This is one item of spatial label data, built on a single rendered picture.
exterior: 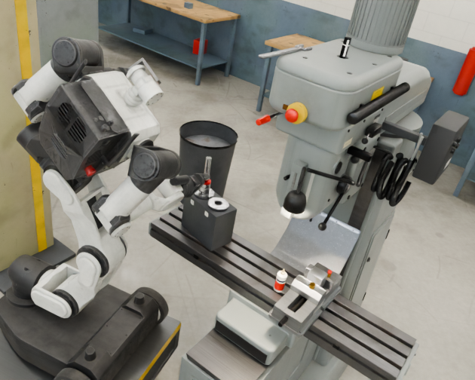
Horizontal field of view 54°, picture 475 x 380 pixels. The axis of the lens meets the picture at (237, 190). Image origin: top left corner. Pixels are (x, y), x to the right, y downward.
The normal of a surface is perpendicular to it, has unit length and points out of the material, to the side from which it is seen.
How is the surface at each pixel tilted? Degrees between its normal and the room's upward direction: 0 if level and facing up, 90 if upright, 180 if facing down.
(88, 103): 34
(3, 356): 0
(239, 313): 0
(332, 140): 90
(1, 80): 90
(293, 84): 90
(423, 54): 90
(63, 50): 75
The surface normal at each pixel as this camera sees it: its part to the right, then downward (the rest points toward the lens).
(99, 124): 0.64, -0.50
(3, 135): 0.80, 0.42
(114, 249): 0.86, -0.12
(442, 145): -0.59, 0.36
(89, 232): -0.40, 0.44
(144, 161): -0.36, 0.07
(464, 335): 0.15, -0.83
